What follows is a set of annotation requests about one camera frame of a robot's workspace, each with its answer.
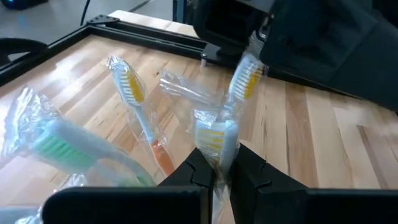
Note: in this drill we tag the orange white toothbrush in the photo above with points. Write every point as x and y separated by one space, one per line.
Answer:
219 140
133 87
245 79

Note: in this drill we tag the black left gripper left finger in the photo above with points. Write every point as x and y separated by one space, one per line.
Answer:
124 205

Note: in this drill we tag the black aluminium table frame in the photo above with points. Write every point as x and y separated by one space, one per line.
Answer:
140 34

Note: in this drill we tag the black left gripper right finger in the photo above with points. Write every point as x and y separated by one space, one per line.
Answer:
280 205

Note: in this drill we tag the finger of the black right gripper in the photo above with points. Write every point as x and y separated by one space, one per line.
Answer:
311 40
373 68

